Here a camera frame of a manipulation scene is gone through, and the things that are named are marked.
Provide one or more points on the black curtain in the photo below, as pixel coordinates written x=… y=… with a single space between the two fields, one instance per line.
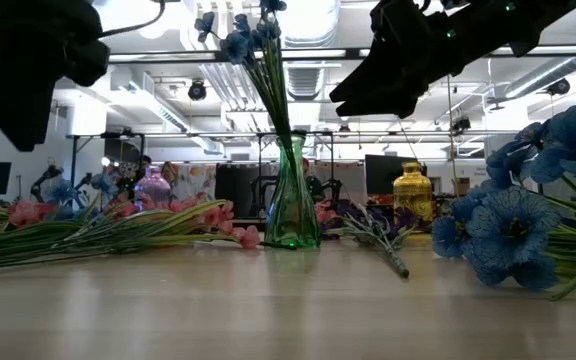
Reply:
x=238 y=190

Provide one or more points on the green glass vase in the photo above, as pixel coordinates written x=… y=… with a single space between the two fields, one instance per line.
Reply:
x=293 y=215

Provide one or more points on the purple artificial flower bunch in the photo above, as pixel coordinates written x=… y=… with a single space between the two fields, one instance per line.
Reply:
x=394 y=257

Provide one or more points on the blue artificial flower bunch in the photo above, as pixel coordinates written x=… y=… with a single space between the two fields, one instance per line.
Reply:
x=60 y=192
x=236 y=46
x=513 y=225

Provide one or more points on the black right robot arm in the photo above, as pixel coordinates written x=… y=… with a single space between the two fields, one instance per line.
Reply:
x=518 y=20

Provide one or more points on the black ceiling camera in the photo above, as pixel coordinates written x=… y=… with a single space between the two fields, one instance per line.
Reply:
x=559 y=86
x=197 y=91

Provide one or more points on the purple glass vase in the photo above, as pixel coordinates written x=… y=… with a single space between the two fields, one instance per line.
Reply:
x=153 y=187

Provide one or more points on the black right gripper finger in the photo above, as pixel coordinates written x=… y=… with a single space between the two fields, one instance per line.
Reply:
x=383 y=80
x=393 y=109

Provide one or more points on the amber glass vase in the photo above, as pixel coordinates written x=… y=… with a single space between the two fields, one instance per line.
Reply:
x=413 y=200

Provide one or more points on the floral patterned curtain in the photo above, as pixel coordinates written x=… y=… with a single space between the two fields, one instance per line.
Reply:
x=193 y=182

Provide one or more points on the pink artificial flower bunch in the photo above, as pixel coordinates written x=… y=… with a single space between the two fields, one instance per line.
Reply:
x=25 y=212
x=325 y=215
x=250 y=237

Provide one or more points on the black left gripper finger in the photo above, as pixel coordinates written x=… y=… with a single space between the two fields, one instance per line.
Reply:
x=13 y=110

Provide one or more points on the person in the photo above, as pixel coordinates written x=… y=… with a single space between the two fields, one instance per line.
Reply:
x=144 y=162

